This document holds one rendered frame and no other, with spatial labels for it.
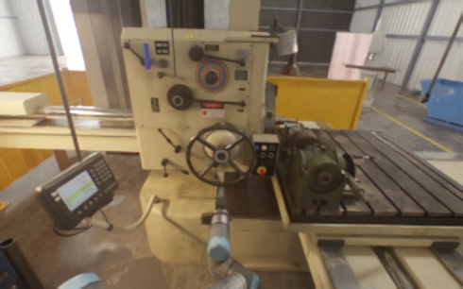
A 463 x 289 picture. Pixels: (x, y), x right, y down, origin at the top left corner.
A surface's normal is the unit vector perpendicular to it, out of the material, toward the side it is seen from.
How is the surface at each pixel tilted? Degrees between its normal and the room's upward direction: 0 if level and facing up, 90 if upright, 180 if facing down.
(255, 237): 90
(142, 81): 90
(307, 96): 90
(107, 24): 90
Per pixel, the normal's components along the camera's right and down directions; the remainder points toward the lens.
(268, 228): 0.00, 0.46
